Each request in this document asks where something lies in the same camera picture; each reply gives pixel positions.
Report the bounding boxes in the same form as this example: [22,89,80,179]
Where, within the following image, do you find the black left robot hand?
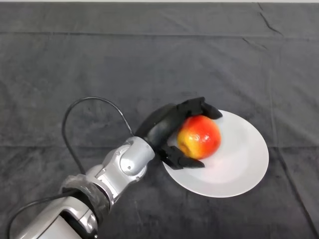
[135,96,223,170]

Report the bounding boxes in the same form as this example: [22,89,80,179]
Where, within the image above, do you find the red and yellow apple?
[176,115,222,160]

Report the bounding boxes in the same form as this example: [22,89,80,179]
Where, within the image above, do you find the white round plate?
[162,110,270,199]

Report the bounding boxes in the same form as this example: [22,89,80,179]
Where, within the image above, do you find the black table cloth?
[0,2,319,239]

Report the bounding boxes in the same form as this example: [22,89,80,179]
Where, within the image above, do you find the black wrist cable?
[5,97,133,239]

